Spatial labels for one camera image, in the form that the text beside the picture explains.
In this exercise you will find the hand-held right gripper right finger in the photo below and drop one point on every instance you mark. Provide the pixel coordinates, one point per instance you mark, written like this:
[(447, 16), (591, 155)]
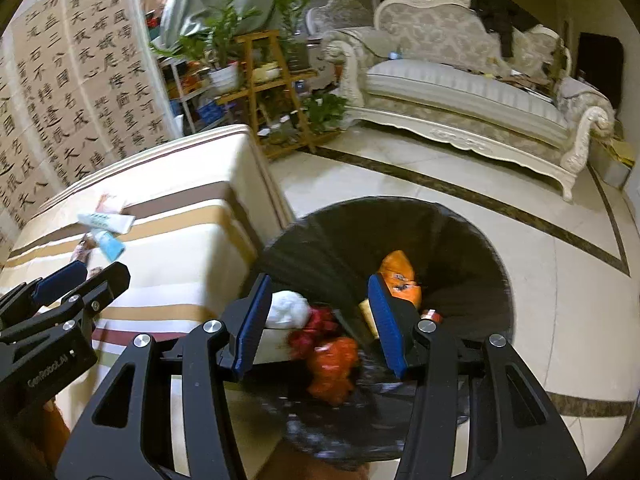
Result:
[(390, 325)]

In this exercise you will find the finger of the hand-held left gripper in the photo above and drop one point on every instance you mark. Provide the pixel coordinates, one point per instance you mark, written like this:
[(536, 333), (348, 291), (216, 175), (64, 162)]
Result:
[(60, 278), (107, 282)]

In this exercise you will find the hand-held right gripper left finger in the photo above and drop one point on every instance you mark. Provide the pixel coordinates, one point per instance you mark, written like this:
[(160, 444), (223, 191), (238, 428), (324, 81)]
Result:
[(252, 325)]

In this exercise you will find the yellow labelled bottle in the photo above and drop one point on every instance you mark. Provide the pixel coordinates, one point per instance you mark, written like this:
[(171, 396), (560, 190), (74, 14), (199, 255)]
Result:
[(367, 310)]

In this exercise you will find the light blue packet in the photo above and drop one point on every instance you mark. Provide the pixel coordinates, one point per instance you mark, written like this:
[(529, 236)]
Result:
[(111, 246)]

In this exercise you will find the white tissue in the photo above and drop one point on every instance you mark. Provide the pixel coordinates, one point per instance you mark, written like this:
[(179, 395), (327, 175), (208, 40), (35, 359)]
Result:
[(290, 307)]

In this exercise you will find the orange wrapper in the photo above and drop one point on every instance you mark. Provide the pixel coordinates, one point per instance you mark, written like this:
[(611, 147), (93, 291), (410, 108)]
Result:
[(397, 265)]

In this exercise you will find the red wrapper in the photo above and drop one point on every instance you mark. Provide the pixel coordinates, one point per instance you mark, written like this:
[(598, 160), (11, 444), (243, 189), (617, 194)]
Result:
[(312, 332)]

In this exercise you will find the white tube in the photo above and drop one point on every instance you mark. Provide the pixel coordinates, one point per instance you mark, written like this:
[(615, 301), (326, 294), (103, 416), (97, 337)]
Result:
[(105, 221)]

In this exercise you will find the red and white packet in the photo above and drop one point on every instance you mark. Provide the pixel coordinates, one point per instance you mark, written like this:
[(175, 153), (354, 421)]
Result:
[(110, 204)]

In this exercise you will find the black bin with black bag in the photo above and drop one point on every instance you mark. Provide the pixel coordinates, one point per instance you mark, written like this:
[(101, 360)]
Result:
[(465, 270)]

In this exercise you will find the striped tablecloth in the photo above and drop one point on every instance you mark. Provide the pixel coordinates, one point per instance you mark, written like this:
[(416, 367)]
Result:
[(190, 240)]

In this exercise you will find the calligraphy paper sheet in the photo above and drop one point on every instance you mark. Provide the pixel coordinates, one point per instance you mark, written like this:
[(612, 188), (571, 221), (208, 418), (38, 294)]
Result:
[(12, 160), (115, 60), (55, 100)]

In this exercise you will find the person's brown trouser leg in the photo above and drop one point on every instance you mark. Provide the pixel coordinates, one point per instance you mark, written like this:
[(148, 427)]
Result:
[(315, 467)]

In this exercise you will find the white metal rack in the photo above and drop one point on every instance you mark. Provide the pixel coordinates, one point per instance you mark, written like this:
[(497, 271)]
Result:
[(187, 105)]

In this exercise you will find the blue crate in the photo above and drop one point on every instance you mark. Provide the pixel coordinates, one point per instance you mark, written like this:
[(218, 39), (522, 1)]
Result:
[(207, 111)]

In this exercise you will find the small leafy green plant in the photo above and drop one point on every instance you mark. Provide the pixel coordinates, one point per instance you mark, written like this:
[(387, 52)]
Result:
[(325, 110)]

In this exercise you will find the green plant in white pot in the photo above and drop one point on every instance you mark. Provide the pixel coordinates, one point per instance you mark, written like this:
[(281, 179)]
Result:
[(223, 79)]

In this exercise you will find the cream ornate sofa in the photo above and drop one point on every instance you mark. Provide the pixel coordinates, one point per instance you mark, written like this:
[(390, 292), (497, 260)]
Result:
[(450, 90)]

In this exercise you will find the wooden plant stand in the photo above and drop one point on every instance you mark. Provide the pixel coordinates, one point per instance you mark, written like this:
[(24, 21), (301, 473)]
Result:
[(247, 75)]

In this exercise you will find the yellow planter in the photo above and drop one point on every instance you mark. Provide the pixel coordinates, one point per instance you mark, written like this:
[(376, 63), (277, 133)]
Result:
[(266, 72)]

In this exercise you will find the cardboard box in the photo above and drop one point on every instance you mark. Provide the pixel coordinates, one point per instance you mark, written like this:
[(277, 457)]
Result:
[(612, 172)]

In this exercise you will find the tall plant in dark pot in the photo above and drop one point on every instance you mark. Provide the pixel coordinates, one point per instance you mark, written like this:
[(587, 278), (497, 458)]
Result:
[(297, 57)]

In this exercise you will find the pile of papers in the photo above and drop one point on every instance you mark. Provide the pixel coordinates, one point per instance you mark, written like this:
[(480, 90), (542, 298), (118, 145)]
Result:
[(525, 85)]

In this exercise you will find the striped throw blanket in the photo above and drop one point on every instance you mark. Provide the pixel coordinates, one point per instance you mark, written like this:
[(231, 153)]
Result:
[(365, 40)]

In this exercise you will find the yellow paper stack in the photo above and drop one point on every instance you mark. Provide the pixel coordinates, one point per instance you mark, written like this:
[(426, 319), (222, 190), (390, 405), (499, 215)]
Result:
[(622, 152)]

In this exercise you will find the grey throw blanket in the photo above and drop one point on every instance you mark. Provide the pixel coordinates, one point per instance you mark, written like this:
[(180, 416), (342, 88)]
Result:
[(580, 95)]

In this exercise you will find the cream ornate armchair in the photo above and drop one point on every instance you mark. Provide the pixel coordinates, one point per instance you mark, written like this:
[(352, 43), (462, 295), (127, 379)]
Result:
[(340, 12)]

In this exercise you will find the black jacket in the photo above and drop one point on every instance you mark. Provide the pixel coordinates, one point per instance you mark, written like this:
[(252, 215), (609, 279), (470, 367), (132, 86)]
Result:
[(495, 10)]

